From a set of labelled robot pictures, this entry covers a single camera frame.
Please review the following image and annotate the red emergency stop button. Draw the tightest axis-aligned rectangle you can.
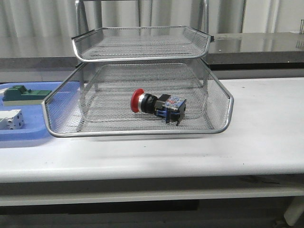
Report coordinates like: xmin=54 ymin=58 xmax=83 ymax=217
xmin=130 ymin=88 xmax=187 ymax=126

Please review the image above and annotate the mesh rack tray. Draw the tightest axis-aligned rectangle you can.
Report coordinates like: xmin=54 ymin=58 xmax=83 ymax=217
xmin=79 ymin=91 xmax=203 ymax=124
xmin=42 ymin=59 xmax=234 ymax=137
xmin=72 ymin=26 xmax=211 ymax=62

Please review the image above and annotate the blue plastic tray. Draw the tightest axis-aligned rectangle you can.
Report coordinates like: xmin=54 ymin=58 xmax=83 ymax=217
xmin=0 ymin=81 xmax=81 ymax=141

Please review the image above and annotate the green electrical module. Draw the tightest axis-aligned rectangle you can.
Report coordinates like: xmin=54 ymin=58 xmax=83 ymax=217
xmin=2 ymin=85 xmax=52 ymax=106

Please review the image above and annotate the white table leg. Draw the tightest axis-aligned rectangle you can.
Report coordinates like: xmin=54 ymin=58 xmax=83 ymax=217
xmin=283 ymin=196 xmax=304 ymax=226

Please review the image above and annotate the silver rack frame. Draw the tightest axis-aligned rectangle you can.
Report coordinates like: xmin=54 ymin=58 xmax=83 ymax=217
xmin=74 ymin=0 xmax=214 ymax=133

